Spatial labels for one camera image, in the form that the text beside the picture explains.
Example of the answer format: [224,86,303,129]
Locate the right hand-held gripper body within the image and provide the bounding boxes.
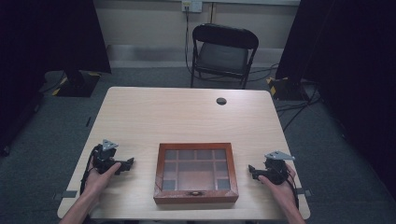
[261,150,296,186]

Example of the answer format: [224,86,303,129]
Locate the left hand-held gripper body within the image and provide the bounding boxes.
[92,138,123,175]

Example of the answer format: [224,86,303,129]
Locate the wooden glass-lid box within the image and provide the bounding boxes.
[153,142,240,205]

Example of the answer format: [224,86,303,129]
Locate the person's right hand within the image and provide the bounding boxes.
[257,162,298,213]

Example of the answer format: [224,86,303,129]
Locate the person's left hand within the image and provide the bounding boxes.
[84,161,122,198]

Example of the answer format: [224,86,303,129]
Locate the black stand base yellow tape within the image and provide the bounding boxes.
[266,76,310,102]

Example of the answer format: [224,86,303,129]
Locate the dark curtain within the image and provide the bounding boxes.
[0,0,112,157]
[276,0,396,200]

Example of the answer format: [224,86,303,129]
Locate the black folding chair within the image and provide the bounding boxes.
[190,22,260,91]

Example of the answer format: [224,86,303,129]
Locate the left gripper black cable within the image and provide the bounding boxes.
[79,146,101,196]

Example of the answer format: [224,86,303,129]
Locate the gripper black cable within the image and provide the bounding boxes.
[286,169,301,210]
[79,146,101,196]

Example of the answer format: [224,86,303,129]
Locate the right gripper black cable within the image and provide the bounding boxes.
[286,169,301,210]

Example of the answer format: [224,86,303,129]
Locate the black floor cables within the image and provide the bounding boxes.
[248,63,322,133]

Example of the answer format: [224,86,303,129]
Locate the black wall cable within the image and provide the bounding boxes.
[184,7,200,76]

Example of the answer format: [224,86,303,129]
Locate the white wall socket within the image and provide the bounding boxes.
[181,0,204,14]

